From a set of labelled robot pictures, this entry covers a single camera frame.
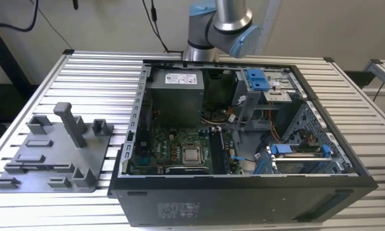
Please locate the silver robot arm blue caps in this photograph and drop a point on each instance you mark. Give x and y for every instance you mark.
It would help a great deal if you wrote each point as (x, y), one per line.
(231, 14)

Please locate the black RAM slot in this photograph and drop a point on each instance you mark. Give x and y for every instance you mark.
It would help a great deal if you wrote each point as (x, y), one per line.
(223, 154)

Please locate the grey power supply unit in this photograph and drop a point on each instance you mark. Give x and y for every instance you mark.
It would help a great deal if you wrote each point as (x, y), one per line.
(176, 103)

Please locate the CPU socket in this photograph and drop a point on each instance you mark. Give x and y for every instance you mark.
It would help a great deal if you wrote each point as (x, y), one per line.
(192, 145)

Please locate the green motherboard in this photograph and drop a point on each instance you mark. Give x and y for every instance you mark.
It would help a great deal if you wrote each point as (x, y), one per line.
(170, 144)

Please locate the silver CPU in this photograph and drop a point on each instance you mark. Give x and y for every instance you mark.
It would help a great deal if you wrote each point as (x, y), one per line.
(192, 155)

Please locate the black graphics card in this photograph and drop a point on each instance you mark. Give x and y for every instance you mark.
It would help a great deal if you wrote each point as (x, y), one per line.
(186, 170)

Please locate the blue drive bay latch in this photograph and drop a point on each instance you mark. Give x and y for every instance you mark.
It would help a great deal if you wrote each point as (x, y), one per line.
(256, 79)

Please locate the grey metal drive cage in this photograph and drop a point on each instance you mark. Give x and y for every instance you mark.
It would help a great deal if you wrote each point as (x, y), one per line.
(278, 96)

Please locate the hard disk in blue carrier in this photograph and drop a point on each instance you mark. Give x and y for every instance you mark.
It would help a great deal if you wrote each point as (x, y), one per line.
(280, 149)

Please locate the metal slat table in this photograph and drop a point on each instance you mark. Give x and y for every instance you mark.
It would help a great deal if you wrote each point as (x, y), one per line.
(92, 79)

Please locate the black PC case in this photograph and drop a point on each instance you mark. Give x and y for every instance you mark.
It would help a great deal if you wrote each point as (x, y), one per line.
(212, 207)

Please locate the grey parts rack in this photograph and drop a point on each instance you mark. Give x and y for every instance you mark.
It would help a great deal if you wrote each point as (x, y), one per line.
(51, 149)

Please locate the black table corner cap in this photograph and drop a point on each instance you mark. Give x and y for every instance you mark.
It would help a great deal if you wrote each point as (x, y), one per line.
(68, 51)
(328, 59)

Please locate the black box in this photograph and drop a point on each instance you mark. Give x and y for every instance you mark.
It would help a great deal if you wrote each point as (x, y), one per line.
(359, 79)

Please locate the black stand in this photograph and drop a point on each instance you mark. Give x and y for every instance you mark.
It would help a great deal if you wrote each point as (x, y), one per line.
(6, 103)

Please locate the small black hanging object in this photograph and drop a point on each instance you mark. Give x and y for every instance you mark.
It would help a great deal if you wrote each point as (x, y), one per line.
(75, 4)

